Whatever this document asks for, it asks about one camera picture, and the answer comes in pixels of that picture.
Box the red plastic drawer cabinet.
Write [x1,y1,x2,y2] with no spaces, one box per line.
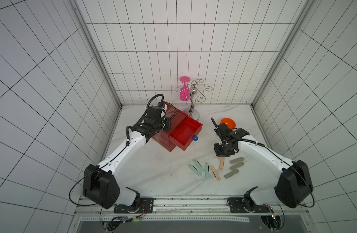
[153,102,188,152]

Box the red top drawer blue knob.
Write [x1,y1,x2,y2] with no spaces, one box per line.
[169,116,203,151]

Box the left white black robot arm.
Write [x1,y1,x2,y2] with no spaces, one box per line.
[83,102,176,211]

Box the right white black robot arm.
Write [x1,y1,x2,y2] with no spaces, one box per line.
[214,123,313,213]

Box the olive fruit knife top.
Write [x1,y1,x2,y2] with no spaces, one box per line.
[230,157,245,164]

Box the olive fruit knife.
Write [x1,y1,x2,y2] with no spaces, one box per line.
[230,157,245,164]
[224,169,239,179]
[230,162,245,170]

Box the olive fruit knife middle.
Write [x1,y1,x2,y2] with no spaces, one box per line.
[230,162,245,170]

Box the olive fruit knife bottom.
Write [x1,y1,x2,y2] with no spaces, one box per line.
[224,169,239,179]

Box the mint fruit knife right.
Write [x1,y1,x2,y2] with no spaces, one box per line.
[205,161,211,179]

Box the mint fruit knife left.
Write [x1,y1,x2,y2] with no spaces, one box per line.
[188,164,202,176]

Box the orange plastic bowl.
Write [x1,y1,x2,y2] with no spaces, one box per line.
[220,118,236,130]

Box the pink plastic goblet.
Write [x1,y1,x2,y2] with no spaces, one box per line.
[179,76,190,102]

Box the silver wire cup rack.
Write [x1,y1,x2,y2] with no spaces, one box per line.
[175,77,213,121]

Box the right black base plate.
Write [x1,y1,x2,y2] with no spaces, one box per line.
[227,197,270,214]

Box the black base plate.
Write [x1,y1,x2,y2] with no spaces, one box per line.
[227,197,270,214]
[113,198,155,215]

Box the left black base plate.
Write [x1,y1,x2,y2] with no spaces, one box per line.
[113,198,155,215]

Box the aluminium mounting rail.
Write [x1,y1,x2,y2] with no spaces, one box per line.
[75,196,308,216]

